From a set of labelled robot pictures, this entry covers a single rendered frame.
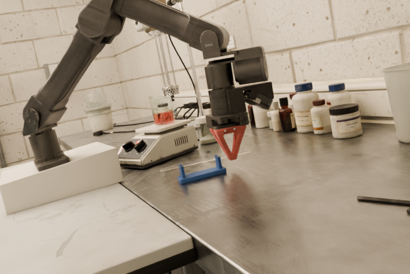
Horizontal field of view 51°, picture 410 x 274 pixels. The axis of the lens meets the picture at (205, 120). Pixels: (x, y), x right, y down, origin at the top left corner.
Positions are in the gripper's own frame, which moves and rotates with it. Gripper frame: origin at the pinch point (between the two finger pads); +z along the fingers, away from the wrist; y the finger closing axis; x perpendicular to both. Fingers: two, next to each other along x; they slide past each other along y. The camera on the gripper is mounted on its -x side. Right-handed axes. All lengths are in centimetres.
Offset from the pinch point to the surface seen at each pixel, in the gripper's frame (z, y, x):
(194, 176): 2.2, -1.7, 9.1
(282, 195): 3.0, -23.7, -0.1
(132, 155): -0.3, 26.0, 19.1
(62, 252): 4.0, -21.8, 34.3
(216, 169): 2.0, -1.2, 4.1
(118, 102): -6, 282, 7
